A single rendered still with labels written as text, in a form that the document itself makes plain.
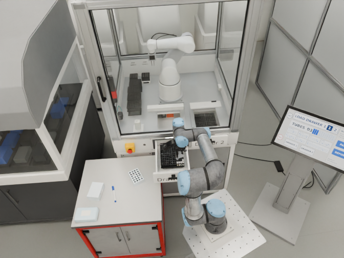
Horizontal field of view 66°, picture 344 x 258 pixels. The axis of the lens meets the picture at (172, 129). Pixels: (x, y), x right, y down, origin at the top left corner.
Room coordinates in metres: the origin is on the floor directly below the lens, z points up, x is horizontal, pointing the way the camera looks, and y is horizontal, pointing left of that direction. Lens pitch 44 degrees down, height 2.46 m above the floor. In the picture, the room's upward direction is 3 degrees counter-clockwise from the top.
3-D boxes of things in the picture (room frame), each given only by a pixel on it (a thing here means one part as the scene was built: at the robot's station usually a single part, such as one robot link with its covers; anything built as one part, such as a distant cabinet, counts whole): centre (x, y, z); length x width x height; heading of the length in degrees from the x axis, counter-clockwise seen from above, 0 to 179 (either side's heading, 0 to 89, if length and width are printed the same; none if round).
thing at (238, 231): (0.80, -0.25, 0.38); 0.30 x 0.30 x 0.76; 26
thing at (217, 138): (1.45, -0.30, 0.87); 0.29 x 0.02 x 0.11; 91
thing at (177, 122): (1.22, -0.04, 1.27); 0.09 x 0.08 x 0.11; 6
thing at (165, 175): (1.12, 0.01, 0.87); 0.29 x 0.02 x 0.11; 91
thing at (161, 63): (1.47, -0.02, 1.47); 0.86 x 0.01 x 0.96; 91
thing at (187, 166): (1.33, 0.01, 0.86); 0.40 x 0.26 x 0.06; 1
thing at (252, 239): (0.78, -0.26, 0.70); 0.45 x 0.44 x 0.12; 26
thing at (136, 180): (1.20, 0.30, 0.78); 0.12 x 0.08 x 0.04; 27
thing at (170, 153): (1.32, 0.01, 0.87); 0.22 x 0.18 x 0.06; 1
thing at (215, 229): (0.80, -0.25, 0.83); 0.15 x 0.15 x 0.10
